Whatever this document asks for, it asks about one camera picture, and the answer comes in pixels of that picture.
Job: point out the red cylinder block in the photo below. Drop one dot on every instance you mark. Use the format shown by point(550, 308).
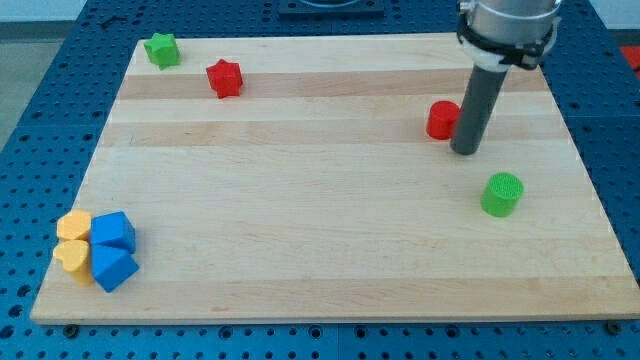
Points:
point(442, 119)

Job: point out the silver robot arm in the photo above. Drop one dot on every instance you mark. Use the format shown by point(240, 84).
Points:
point(499, 34)

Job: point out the wooden board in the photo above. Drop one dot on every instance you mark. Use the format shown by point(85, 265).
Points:
point(316, 195)

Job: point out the red star block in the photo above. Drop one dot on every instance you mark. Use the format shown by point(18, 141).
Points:
point(225, 78)

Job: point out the green cylinder block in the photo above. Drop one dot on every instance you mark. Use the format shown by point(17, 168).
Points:
point(501, 194)

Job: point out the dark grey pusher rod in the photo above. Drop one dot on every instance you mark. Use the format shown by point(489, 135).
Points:
point(478, 103)

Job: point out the green star block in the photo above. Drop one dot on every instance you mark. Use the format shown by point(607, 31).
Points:
point(162, 50)

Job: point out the blue cube block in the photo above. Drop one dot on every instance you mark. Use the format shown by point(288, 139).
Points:
point(113, 230)

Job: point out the blue triangle block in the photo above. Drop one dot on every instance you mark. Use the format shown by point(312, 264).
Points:
point(112, 266)

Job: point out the yellow hexagon block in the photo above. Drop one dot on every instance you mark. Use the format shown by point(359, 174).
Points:
point(75, 225)

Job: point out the yellow heart block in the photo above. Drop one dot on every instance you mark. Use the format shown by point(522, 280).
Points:
point(75, 259)

